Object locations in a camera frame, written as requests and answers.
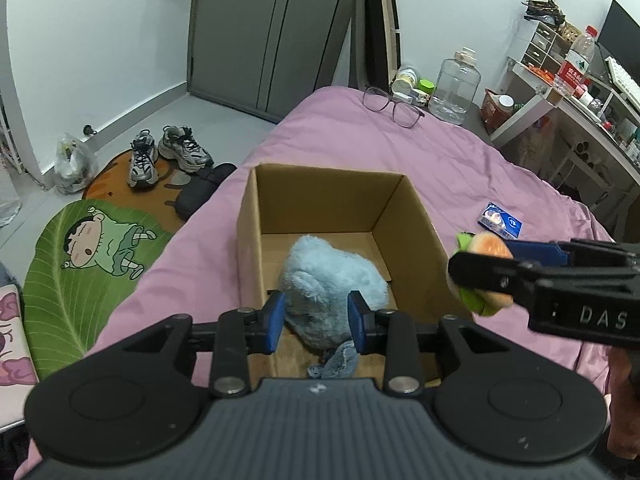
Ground black pouch on floor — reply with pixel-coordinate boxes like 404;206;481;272
174;162;236;221

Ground white desk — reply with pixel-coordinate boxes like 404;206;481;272
489;56;640;212

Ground black monitor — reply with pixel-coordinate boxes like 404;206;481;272
598;0;640;81

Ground pink bed cover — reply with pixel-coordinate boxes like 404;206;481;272
14;84;616;480

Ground pink cartoon cushion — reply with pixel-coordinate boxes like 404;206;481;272
0;284;38;431

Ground grey denim octopus toy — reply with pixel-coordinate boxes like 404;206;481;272
307;340;359;379

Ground clear trash bag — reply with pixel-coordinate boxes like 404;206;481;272
53;133;99;195

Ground large clear water jug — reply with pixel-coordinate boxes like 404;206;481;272
427;47;482;126

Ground person's right hand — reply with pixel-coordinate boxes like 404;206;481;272
608;348;639;460

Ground white keyboard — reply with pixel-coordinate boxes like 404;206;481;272
605;56;640;110

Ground leaning black picture frame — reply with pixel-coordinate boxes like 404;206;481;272
349;0;400;91

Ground orange round floor mat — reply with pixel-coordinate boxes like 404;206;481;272
82;151;191;233

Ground blue tissue pack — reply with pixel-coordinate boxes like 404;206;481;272
477;203;523;240

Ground purple framed eyeglasses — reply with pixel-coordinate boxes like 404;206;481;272
362;87;424;129

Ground grey wardrobe door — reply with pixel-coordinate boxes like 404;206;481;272
186;0;354;122

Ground plastic water bottle red label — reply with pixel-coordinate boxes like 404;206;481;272
553;25;598;98

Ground leaf cartoon floor mat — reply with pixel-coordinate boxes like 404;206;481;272
23;200;171;378

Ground light blue fluffy plush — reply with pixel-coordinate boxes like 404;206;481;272
278;235;390;350

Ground small drawer organizer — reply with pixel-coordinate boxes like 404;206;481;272
518;20;570;74

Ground orange hamburger plush toy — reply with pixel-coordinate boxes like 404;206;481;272
446;232;513;316

